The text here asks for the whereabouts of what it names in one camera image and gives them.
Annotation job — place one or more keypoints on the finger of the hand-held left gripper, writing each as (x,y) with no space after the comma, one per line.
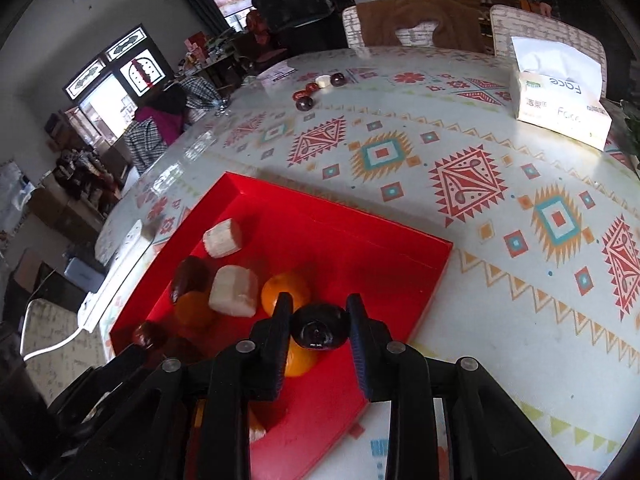
(125,360)

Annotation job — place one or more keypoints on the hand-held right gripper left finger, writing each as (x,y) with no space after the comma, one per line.
(280,340)

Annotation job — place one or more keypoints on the curtained window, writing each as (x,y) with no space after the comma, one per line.
(222,0)

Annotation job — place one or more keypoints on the small white cane piece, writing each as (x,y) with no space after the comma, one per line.
(324,81)

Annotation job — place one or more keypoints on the white paper card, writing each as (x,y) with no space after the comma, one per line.
(275,72)

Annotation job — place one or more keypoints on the small dark plum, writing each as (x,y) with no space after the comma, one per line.
(337,79)
(303,104)

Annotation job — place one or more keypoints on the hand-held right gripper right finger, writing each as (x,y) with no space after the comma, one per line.
(357,340)

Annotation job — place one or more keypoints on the patterned tablecloth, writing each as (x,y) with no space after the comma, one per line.
(500,270)

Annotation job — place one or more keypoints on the window with black decor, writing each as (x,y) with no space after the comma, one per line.
(117,72)

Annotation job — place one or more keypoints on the white power strip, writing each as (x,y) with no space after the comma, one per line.
(117,275)

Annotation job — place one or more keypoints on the white patterned chair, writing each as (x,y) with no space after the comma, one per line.
(550,30)

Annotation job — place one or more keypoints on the chair with brown cover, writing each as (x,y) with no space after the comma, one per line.
(415,22)

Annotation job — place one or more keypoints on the white tissue box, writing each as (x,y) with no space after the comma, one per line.
(560,100)

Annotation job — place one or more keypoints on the plaid shirt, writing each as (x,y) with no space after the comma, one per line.
(145,142)

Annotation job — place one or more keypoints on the small red date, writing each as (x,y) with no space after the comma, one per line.
(304,92)

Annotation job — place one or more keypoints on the dark purple plum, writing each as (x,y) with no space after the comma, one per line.
(320,327)
(187,275)

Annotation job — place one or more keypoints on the red box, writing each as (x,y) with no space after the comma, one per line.
(340,240)

